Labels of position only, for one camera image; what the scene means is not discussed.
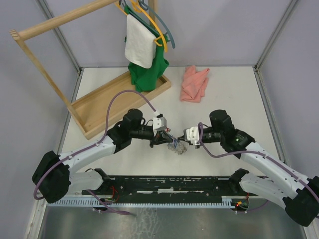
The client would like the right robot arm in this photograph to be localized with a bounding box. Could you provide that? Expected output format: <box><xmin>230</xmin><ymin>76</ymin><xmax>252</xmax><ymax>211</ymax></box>
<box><xmin>179</xmin><ymin>110</ymin><xmax>319</xmax><ymax>227</ymax></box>

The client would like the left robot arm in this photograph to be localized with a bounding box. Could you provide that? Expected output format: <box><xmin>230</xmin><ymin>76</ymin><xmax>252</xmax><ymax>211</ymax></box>
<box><xmin>32</xmin><ymin>109</ymin><xmax>174</xmax><ymax>203</ymax></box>

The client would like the pink cloth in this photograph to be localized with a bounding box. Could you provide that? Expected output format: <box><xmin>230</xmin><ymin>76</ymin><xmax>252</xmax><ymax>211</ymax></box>
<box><xmin>179</xmin><ymin>65</ymin><xmax>210</xmax><ymax>103</ymax></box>

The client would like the wooden clothes rack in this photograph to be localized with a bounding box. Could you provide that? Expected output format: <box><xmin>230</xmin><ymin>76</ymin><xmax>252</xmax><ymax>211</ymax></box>
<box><xmin>9</xmin><ymin>0</ymin><xmax>172</xmax><ymax>140</ymax></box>

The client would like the white towel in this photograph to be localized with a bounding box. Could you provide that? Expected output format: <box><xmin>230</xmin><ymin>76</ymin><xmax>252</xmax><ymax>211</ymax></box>
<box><xmin>125</xmin><ymin>14</ymin><xmax>157</xmax><ymax>69</ymax></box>

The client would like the grey-blue hanger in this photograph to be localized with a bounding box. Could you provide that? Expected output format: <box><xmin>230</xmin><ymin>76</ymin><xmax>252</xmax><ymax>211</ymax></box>
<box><xmin>114</xmin><ymin>0</ymin><xmax>176</xmax><ymax>52</ymax></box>

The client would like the yellow hanger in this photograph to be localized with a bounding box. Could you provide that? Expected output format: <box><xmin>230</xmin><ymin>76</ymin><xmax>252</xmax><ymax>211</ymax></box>
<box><xmin>116</xmin><ymin>0</ymin><xmax>169</xmax><ymax>52</ymax></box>

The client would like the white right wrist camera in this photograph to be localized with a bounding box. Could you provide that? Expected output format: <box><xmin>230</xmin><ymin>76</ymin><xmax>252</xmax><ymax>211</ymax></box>
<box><xmin>183</xmin><ymin>126</ymin><xmax>200</xmax><ymax>145</ymax></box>

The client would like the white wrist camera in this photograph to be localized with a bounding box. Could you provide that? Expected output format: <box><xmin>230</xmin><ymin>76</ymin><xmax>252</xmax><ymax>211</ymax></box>
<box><xmin>183</xmin><ymin>126</ymin><xmax>200</xmax><ymax>145</ymax></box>
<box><xmin>153</xmin><ymin>114</ymin><xmax>167</xmax><ymax>134</ymax></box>

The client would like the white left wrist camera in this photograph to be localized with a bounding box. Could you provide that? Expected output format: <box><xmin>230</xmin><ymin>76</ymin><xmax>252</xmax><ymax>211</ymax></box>
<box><xmin>153</xmin><ymin>114</ymin><xmax>167</xmax><ymax>134</ymax></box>

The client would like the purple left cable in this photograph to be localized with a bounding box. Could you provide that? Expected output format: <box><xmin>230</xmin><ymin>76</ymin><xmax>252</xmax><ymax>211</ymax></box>
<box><xmin>33</xmin><ymin>90</ymin><xmax>160</xmax><ymax>216</ymax></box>

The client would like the purple cable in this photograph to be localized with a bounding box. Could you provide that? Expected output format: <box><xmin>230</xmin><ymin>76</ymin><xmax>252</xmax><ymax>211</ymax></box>
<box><xmin>33</xmin><ymin>90</ymin><xmax>160</xmax><ymax>216</ymax></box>
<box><xmin>196</xmin><ymin>122</ymin><xmax>319</xmax><ymax>214</ymax></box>

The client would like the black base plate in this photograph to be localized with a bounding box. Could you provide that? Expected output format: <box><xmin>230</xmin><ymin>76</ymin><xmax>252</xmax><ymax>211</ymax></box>
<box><xmin>93</xmin><ymin>175</ymin><xmax>247</xmax><ymax>204</ymax></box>

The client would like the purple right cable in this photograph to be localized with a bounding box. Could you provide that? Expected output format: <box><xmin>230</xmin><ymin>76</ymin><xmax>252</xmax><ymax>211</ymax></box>
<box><xmin>196</xmin><ymin>122</ymin><xmax>319</xmax><ymax>214</ymax></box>

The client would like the white cable duct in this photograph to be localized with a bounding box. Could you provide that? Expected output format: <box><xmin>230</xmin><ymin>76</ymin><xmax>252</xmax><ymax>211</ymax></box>
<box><xmin>46</xmin><ymin>196</ymin><xmax>237</xmax><ymax>207</ymax></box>

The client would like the aluminium frame rail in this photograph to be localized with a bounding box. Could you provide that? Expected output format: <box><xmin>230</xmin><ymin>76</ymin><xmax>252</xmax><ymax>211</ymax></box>
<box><xmin>36</xmin><ymin>0</ymin><xmax>81</xmax><ymax>72</ymax></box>

